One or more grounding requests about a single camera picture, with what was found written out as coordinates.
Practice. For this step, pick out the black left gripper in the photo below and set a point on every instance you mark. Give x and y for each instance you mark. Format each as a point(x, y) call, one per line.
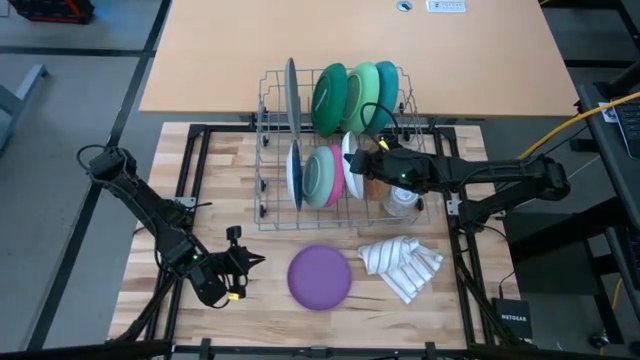
point(212, 280)

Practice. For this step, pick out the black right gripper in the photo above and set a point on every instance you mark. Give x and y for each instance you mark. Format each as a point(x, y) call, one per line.
point(405, 167)

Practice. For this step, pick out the small pink plate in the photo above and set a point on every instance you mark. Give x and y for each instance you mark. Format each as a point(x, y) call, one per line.
point(340, 172)

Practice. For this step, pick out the tan bamboo plate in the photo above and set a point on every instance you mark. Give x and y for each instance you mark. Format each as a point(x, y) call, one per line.
point(354, 187)

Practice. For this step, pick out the small pale green plate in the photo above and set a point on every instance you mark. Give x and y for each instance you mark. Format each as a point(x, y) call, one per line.
point(316, 177)

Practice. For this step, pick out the blue patterned white plate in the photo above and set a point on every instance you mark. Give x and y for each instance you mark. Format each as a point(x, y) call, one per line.
point(295, 175)

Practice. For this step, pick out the light green plate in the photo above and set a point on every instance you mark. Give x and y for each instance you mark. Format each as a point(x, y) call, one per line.
point(357, 95)

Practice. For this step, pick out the dark green plate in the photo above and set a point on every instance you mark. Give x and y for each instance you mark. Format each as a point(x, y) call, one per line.
point(327, 100)

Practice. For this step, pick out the teal plate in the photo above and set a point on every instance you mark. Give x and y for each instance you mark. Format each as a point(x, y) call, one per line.
point(390, 90)

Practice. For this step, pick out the bluish purple plate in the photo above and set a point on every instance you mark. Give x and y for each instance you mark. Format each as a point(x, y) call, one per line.
point(320, 277)

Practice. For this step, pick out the grey plate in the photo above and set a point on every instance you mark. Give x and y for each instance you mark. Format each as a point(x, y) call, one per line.
point(293, 95)

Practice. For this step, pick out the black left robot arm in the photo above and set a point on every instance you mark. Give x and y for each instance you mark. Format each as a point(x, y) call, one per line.
point(150, 210)

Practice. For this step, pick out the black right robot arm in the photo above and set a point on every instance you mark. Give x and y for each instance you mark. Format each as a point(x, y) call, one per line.
point(500, 170)

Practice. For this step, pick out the clear patterned glass cup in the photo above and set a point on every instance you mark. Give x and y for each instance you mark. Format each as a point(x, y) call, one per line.
point(400, 202)

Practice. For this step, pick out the white striped dish towel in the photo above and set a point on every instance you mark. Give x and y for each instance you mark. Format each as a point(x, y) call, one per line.
point(400, 262)

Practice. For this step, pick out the tan wooden desk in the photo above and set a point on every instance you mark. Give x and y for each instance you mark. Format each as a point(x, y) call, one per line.
point(350, 30)

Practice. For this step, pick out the grey desk grommet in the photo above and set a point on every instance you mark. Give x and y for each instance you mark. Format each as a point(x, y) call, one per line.
point(404, 5)

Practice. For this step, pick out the white power strip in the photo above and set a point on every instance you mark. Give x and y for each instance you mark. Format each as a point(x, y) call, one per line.
point(445, 5)

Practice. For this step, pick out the black side table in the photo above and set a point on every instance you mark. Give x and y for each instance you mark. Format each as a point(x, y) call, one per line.
point(605, 165)

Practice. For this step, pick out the white paper sticker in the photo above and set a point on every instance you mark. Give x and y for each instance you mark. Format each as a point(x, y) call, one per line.
point(607, 112)

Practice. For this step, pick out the black keyboard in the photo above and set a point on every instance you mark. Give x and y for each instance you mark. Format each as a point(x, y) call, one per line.
point(629, 130)

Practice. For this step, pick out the black and red toolbox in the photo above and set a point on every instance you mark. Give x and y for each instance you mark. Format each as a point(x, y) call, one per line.
point(50, 10)

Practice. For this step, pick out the black metal table frame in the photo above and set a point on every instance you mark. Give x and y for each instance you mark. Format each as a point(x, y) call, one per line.
point(250, 352)

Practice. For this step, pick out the black network switch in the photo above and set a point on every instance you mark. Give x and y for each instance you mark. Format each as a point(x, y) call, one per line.
point(512, 317)

